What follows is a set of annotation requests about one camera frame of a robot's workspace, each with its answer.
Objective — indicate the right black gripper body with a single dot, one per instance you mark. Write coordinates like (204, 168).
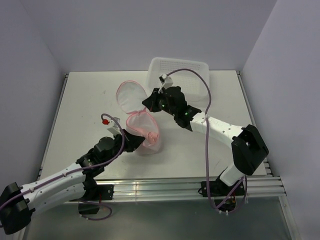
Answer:
(164, 106)

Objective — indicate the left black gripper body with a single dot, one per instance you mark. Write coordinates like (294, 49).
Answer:
(118, 142)

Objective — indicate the pink bra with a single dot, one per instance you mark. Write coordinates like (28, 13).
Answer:
(151, 137)

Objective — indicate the white mesh laundry bag pink zipper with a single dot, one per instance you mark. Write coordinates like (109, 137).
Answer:
(129, 97)

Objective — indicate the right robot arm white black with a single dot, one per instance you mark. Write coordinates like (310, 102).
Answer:
(248, 148)

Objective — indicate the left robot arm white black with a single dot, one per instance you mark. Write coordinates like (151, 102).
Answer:
(76, 182)

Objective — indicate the white plastic perforated basket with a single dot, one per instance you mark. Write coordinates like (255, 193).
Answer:
(193, 88)

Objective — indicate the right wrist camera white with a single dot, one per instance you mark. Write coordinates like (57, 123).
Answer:
(166, 81)

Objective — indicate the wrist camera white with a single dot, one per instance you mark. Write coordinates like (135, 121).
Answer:
(166, 81)
(111, 125)

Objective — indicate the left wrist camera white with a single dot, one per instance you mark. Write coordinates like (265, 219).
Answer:
(111, 125)

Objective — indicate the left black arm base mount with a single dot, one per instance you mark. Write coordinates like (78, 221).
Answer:
(92, 201)

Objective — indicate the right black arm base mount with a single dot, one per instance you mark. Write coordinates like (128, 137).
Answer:
(228, 198)

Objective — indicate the aluminium rail frame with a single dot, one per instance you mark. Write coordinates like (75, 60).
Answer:
(183, 189)

